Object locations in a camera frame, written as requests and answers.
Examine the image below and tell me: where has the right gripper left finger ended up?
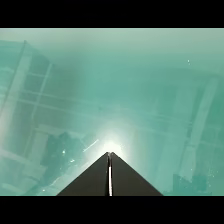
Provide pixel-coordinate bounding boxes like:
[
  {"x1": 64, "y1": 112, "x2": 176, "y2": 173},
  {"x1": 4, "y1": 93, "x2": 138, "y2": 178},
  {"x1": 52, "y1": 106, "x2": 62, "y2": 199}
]
[{"x1": 57, "y1": 151, "x2": 110, "y2": 197}]

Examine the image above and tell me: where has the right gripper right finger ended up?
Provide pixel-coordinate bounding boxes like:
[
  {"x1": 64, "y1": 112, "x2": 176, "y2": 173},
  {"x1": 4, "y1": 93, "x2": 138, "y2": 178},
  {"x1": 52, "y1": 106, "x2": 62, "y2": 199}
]
[{"x1": 110, "y1": 151, "x2": 164, "y2": 197}]

